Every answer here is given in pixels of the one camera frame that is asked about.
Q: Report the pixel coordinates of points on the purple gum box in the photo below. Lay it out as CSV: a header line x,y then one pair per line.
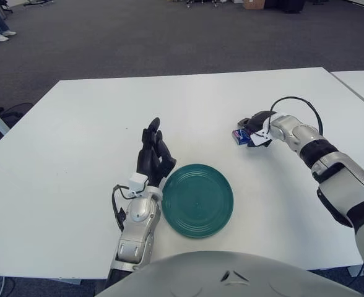
x,y
240,136

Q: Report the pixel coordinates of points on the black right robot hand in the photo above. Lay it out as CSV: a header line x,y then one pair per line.
x,y
259,120

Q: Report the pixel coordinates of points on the green round plate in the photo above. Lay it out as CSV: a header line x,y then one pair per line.
x,y
197,202

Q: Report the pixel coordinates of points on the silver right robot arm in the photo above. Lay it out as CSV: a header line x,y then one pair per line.
x,y
340,173

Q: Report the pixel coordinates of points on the grey robot torso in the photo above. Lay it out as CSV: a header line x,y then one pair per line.
x,y
200,278

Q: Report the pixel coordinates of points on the black case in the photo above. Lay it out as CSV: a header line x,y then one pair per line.
x,y
285,5

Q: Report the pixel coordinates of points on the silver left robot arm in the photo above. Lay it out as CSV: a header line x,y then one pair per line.
x,y
138,216

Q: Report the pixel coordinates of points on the black stand base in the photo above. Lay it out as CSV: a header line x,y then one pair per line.
x,y
39,2

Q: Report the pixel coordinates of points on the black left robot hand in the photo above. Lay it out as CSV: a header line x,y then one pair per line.
x,y
151,161

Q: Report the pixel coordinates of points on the brown cardboard box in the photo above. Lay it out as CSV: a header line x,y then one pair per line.
x,y
253,3

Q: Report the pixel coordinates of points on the black office chair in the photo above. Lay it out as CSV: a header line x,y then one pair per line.
x,y
5,5

